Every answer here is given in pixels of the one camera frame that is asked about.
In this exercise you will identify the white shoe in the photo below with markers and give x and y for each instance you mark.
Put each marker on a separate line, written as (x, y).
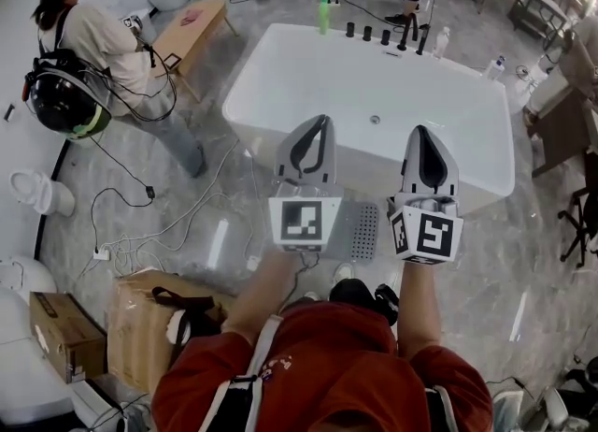
(345, 273)

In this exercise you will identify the green bottle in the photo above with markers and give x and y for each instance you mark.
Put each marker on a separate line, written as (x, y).
(324, 16)

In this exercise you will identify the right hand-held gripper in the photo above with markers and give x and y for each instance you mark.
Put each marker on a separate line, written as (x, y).
(434, 234)

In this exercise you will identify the small cardboard box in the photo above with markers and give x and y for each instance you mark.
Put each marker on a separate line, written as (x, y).
(65, 332)

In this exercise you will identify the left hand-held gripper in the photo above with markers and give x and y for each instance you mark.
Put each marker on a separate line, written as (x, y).
(301, 224)

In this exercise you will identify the white bottle blue cap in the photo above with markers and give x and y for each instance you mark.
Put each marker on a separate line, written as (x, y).
(496, 67)

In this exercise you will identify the white bathtub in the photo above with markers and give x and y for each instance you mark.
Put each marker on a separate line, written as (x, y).
(374, 84)

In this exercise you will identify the red shirt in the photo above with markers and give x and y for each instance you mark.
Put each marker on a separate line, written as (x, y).
(336, 364)

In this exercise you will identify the person's left forearm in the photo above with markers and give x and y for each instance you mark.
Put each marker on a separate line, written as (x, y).
(257, 294)

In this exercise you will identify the wooden bench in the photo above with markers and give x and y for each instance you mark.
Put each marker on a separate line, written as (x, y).
(196, 33)

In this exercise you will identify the black office chair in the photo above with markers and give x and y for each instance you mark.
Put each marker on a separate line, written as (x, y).
(577, 229)

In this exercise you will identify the black power adapter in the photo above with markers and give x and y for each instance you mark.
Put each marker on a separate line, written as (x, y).
(150, 191)

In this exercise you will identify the clear plastic bottle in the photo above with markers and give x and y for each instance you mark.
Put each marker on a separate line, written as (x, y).
(441, 44)

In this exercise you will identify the black bag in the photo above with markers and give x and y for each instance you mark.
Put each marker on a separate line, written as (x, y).
(187, 301)

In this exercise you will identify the black trousers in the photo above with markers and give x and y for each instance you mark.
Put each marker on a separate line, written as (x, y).
(348, 290)

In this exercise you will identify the grey perforated bubble mat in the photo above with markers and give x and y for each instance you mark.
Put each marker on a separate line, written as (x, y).
(364, 234)

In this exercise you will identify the white power adapter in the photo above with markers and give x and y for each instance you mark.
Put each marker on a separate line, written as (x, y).
(252, 263)

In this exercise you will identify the person's right forearm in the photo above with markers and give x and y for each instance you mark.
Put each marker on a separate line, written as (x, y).
(418, 313)

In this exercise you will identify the dark wooden desk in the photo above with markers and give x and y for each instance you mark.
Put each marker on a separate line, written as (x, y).
(560, 135)

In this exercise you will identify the small black wall box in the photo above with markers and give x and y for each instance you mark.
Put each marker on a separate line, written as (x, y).
(9, 112)

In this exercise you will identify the black hand shower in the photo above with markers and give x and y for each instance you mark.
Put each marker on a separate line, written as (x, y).
(422, 41)

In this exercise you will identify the black faucet knob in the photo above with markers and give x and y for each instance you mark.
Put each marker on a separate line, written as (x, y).
(367, 33)
(350, 29)
(385, 37)

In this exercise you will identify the pink cloth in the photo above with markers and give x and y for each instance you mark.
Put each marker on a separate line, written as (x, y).
(190, 16)

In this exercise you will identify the large cardboard box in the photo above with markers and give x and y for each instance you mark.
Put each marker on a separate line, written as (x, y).
(135, 327)

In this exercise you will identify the white power strip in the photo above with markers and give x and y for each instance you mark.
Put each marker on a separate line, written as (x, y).
(102, 253)

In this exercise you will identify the black backpack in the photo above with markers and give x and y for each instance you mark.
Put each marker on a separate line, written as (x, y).
(65, 103)

